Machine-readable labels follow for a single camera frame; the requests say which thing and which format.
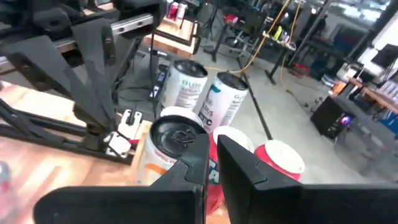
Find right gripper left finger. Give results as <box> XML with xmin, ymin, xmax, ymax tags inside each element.
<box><xmin>32</xmin><ymin>133</ymin><xmax>211</xmax><ymax>224</ymax></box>

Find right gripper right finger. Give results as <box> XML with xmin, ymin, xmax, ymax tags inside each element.
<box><xmin>216</xmin><ymin>134</ymin><xmax>398</xmax><ymax>224</ymax></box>

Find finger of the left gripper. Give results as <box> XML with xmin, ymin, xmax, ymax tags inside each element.
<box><xmin>0</xmin><ymin>35</ymin><xmax>109</xmax><ymax>131</ymax></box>
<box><xmin>71</xmin><ymin>18</ymin><xmax>118</xmax><ymax>125</ymax></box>

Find silver Diet Coke can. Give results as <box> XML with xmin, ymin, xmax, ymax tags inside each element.
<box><xmin>0</xmin><ymin>160</ymin><xmax>16</xmax><ymax>200</ymax></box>

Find wooden background table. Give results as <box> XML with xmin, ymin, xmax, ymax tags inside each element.
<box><xmin>143</xmin><ymin>17</ymin><xmax>201</xmax><ymax>59</ymax></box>

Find black device with blue light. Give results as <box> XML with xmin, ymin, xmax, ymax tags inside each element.
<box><xmin>310</xmin><ymin>95</ymin><xmax>356</xmax><ymax>140</ymax></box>

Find wooden workbench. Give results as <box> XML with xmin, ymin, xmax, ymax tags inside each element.
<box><xmin>348</xmin><ymin>77</ymin><xmax>398</xmax><ymax>115</ymax></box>

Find black background desk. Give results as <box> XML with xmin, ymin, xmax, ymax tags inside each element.
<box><xmin>261</xmin><ymin>29</ymin><xmax>298</xmax><ymax>85</ymax></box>

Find black aluminium table frame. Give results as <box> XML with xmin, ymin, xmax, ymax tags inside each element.
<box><xmin>0</xmin><ymin>98</ymin><xmax>134</xmax><ymax>166</ymax></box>

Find silver angle bracket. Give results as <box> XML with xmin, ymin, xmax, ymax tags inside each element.
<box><xmin>103</xmin><ymin>108</ymin><xmax>144</xmax><ymax>159</ymax></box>

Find yellow hanging cable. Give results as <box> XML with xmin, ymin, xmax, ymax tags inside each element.
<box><xmin>203</xmin><ymin>0</ymin><xmax>304</xmax><ymax>88</ymax></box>

